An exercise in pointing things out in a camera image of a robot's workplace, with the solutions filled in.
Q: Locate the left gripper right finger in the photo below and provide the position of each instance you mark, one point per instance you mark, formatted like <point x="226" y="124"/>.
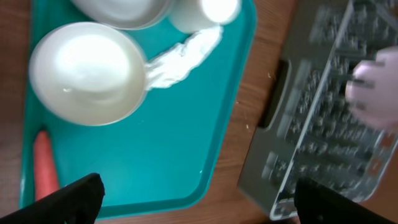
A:
<point x="318" y="204"/>

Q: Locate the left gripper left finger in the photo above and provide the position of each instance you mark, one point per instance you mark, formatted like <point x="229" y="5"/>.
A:
<point x="78" y="202"/>

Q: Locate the pink round plate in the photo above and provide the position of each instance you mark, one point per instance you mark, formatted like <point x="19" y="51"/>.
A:
<point x="372" y="93"/>

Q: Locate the white bowl with peanuts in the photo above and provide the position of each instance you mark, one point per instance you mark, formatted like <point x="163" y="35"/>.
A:
<point x="88" y="73"/>

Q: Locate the torn white napkin piece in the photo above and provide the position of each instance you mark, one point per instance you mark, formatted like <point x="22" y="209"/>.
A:
<point x="175" y="64"/>

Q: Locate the grey bowl with rice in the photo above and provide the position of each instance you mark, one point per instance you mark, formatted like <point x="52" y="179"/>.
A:
<point x="125" y="14"/>

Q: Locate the white plastic cup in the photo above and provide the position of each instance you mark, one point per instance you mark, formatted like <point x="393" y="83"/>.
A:
<point x="189" y="16"/>

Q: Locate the grey dishwasher rack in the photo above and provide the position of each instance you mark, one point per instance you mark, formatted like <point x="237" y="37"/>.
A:
<point x="308" y="130"/>

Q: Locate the orange carrot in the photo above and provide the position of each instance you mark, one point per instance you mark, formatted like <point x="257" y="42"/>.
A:
<point x="45" y="174"/>

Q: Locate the teal serving tray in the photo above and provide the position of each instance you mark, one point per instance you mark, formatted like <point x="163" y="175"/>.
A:
<point x="161" y="157"/>

